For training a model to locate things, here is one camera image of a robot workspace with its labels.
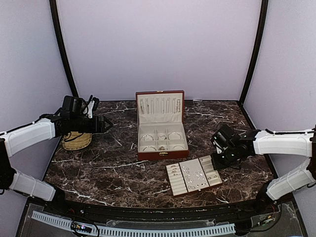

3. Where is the black front table rail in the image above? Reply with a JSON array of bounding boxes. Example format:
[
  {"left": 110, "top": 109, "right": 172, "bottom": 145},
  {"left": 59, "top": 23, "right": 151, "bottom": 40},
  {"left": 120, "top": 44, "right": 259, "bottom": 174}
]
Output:
[{"left": 64, "top": 200, "right": 257, "bottom": 222}]

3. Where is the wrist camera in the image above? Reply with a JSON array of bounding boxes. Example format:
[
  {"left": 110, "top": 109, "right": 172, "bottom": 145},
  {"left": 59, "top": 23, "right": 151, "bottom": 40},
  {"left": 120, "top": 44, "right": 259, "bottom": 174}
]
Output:
[
  {"left": 83, "top": 95, "right": 100, "bottom": 119},
  {"left": 211, "top": 137, "right": 223, "bottom": 154}
]

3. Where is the black frame post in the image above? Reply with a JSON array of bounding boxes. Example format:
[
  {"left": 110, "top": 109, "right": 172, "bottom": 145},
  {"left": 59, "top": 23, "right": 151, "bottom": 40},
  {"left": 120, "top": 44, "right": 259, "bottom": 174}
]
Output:
[
  {"left": 238, "top": 0, "right": 269, "bottom": 107},
  {"left": 49, "top": 0, "right": 79, "bottom": 97}
]

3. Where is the red wooden jewelry box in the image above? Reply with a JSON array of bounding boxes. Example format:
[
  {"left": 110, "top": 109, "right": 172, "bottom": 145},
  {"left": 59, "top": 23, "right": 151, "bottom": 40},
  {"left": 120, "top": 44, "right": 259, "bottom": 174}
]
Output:
[{"left": 136, "top": 90, "right": 189, "bottom": 160}]

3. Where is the woven bamboo tray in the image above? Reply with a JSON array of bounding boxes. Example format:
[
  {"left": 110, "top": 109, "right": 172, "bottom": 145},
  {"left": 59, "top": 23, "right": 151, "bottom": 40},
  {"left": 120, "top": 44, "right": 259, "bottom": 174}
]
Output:
[{"left": 62, "top": 132, "right": 92, "bottom": 151}]

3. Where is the right black frame post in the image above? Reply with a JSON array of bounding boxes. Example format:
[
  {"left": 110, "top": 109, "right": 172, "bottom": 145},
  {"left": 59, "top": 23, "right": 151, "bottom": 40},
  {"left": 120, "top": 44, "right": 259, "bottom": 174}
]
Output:
[{"left": 238, "top": 0, "right": 269, "bottom": 107}]

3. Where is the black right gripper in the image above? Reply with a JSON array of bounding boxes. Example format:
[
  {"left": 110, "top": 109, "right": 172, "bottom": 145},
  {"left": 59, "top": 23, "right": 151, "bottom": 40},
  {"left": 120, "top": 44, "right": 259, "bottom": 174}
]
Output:
[{"left": 211, "top": 147, "right": 239, "bottom": 170}]

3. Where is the left black frame post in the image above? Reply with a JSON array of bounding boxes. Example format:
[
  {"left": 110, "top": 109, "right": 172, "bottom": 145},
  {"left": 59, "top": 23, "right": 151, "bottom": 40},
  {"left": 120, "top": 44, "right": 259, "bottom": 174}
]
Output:
[{"left": 49, "top": 0, "right": 79, "bottom": 97}]

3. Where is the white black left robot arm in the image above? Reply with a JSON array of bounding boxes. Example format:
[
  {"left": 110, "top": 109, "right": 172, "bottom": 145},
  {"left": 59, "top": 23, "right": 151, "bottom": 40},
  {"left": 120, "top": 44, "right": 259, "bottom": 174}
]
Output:
[{"left": 0, "top": 96, "right": 113, "bottom": 215}]

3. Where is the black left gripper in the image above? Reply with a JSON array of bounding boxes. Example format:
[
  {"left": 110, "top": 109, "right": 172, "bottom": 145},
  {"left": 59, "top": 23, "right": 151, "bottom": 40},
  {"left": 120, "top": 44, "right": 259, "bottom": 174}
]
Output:
[{"left": 70, "top": 116, "right": 113, "bottom": 133}]

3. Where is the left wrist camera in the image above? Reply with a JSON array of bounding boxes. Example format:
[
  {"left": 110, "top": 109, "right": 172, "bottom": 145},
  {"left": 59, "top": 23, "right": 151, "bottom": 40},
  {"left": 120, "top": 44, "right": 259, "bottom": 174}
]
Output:
[{"left": 83, "top": 95, "right": 100, "bottom": 119}]

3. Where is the red jewelry tray insert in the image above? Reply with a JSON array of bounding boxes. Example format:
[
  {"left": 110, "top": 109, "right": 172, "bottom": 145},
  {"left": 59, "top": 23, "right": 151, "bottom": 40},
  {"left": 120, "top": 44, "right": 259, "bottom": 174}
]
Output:
[{"left": 166, "top": 156, "right": 222, "bottom": 197}]

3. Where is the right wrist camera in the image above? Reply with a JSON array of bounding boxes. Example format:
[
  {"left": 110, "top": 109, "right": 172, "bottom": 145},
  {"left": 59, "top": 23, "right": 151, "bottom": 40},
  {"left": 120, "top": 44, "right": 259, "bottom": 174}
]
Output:
[{"left": 211, "top": 137, "right": 223, "bottom": 154}]

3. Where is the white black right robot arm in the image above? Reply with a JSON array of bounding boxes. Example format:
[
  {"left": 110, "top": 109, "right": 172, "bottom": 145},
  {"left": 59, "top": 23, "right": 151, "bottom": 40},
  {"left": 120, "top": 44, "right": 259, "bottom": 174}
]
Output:
[{"left": 211, "top": 125, "right": 316, "bottom": 214}]

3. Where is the white slotted cable duct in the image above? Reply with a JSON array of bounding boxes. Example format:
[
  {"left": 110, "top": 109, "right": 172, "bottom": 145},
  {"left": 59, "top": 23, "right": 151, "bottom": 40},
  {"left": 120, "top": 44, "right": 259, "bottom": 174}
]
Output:
[{"left": 31, "top": 211, "right": 236, "bottom": 237}]

